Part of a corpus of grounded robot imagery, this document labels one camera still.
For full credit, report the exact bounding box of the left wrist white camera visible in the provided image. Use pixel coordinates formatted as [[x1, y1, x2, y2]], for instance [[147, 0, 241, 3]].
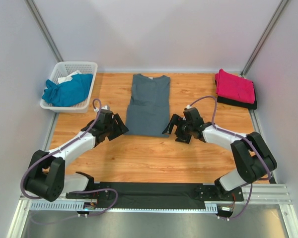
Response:
[[94, 105, 110, 113]]

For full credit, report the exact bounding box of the right aluminium corner post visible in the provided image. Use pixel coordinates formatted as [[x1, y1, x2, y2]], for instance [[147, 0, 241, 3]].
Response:
[[240, 0, 291, 77]]

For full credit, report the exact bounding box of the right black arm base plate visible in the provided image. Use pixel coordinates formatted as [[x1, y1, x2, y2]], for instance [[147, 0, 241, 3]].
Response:
[[193, 184, 244, 202]]

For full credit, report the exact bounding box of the folded magenta t-shirt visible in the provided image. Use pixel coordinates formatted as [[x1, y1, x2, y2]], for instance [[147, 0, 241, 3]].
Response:
[[215, 69, 255, 104]]

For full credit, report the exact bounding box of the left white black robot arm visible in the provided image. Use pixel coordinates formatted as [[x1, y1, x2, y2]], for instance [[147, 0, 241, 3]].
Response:
[[20, 109, 129, 202]]

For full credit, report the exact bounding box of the folded black t-shirt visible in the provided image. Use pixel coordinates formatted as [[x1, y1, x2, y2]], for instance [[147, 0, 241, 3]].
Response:
[[217, 93, 257, 110]]

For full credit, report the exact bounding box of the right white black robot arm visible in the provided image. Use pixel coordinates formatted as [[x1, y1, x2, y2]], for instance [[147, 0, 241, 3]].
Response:
[[162, 107, 277, 200]]

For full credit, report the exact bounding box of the aluminium corner post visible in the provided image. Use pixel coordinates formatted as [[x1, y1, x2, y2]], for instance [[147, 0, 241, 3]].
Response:
[[24, 0, 63, 62], [240, 0, 291, 77]]

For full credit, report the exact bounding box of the white t-shirt in basket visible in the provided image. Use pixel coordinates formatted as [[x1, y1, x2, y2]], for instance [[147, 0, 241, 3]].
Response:
[[58, 70, 81, 84]]

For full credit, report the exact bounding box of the white plastic laundry basket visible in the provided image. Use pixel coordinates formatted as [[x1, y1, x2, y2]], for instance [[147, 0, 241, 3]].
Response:
[[40, 61, 98, 114]]

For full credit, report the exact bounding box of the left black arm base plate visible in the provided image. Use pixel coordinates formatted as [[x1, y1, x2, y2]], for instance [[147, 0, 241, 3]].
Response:
[[65, 184, 115, 200]]

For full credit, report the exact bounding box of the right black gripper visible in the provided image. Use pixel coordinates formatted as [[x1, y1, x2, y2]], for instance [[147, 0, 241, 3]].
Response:
[[162, 115, 193, 144]]

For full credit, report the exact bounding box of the black base cloth strip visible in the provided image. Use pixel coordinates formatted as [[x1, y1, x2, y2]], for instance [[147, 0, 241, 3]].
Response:
[[97, 182, 206, 209]]

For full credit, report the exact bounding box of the white slotted cable duct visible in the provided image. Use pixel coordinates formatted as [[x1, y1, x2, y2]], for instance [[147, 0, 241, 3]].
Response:
[[29, 201, 218, 214]]

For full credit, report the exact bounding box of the left aluminium corner post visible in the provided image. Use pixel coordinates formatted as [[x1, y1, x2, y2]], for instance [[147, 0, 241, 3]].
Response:
[[24, 0, 63, 62]]

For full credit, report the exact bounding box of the teal blue t-shirt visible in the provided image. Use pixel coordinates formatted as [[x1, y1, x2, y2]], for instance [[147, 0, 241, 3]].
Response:
[[42, 74, 93, 107]]

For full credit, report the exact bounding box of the grey-blue t-shirt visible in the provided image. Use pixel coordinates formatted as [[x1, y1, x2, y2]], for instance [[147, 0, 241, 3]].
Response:
[[125, 74, 170, 137]]

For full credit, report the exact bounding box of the aluminium front rail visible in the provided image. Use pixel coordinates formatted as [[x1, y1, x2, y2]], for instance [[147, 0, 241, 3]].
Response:
[[19, 183, 293, 205]]

